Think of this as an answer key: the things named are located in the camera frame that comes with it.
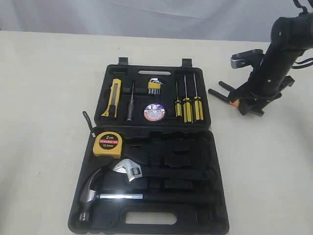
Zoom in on black electrical tape roll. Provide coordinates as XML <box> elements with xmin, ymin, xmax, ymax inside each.
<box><xmin>143</xmin><ymin>103</ymin><xmax>165</xmax><ymax>122</ymax></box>

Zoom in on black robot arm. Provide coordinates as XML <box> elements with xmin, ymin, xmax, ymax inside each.
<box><xmin>228</xmin><ymin>13</ymin><xmax>313</xmax><ymax>116</ymax></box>

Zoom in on black orange pliers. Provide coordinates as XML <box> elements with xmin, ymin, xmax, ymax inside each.
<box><xmin>208</xmin><ymin>81</ymin><xmax>240</xmax><ymax>109</ymax></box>

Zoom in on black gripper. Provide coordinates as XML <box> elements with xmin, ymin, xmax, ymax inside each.
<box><xmin>228</xmin><ymin>75</ymin><xmax>295</xmax><ymax>117</ymax></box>

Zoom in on steel claw hammer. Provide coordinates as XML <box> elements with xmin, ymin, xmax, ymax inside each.
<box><xmin>79</xmin><ymin>169</ymin><xmax>216</xmax><ymax>221</ymax></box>

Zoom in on yellow hex key set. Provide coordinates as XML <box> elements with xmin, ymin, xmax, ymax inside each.
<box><xmin>148</xmin><ymin>78</ymin><xmax>163</xmax><ymax>95</ymax></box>

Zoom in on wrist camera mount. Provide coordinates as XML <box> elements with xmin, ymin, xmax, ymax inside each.
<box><xmin>230</xmin><ymin>49</ymin><xmax>264</xmax><ymax>69</ymax></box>

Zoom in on black plastic tool case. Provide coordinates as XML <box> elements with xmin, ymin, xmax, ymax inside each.
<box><xmin>67</xmin><ymin>57</ymin><xmax>229</xmax><ymax>235</ymax></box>

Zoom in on clear tester screwdriver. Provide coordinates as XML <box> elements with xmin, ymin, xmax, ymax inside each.
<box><xmin>126</xmin><ymin>81</ymin><xmax>134</xmax><ymax>121</ymax></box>

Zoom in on yellow tape measure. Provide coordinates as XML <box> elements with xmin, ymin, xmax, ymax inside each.
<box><xmin>82</xmin><ymin>111</ymin><xmax>123</xmax><ymax>159</ymax></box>

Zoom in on large yellow black screwdriver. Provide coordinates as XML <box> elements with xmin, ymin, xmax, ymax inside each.
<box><xmin>183</xmin><ymin>75</ymin><xmax>193</xmax><ymax>123</ymax></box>

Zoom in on small yellow black screwdriver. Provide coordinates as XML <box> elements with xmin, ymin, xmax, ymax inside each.
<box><xmin>175</xmin><ymin>81</ymin><xmax>182</xmax><ymax>117</ymax></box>

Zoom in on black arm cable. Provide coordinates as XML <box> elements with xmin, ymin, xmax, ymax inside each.
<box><xmin>292</xmin><ymin>0</ymin><xmax>313</xmax><ymax>71</ymax></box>

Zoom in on yellow black utility knife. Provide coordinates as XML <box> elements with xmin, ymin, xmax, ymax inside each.
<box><xmin>101</xmin><ymin>78</ymin><xmax>121</xmax><ymax>118</ymax></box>

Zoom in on right yellow black screwdriver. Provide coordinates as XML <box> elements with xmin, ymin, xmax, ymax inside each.
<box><xmin>193</xmin><ymin>74</ymin><xmax>203</xmax><ymax>120</ymax></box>

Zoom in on silver adjustable wrench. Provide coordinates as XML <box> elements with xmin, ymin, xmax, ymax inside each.
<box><xmin>112</xmin><ymin>158</ymin><xmax>216</xmax><ymax>185</ymax></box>

